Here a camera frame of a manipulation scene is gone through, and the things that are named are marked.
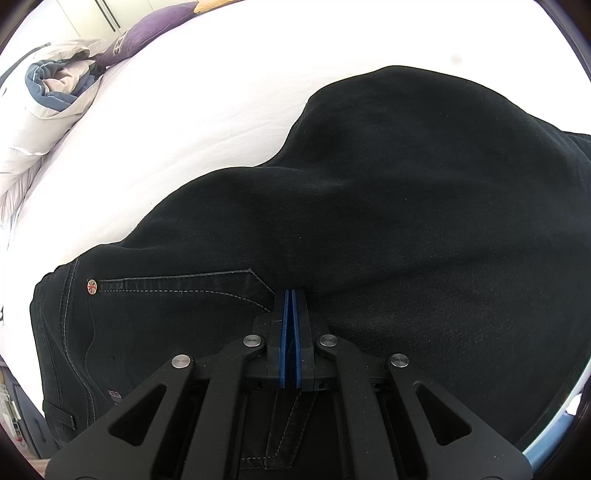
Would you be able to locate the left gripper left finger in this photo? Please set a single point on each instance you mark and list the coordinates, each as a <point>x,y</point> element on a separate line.
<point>276,341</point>

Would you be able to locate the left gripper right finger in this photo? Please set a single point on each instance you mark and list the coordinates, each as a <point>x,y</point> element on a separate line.
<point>304,354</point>

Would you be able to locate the black denim pants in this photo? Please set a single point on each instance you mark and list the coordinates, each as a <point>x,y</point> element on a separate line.
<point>441,238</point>

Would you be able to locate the white bed mattress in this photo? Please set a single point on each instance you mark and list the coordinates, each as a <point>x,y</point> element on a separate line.
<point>224,88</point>

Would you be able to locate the purple cushion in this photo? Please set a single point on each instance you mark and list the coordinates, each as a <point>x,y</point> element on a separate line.
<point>144,32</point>

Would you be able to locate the grey white duvet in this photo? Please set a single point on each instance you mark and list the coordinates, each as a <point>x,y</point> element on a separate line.
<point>42,96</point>

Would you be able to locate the cream wardrobe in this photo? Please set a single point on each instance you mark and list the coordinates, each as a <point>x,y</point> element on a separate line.
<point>104,18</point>

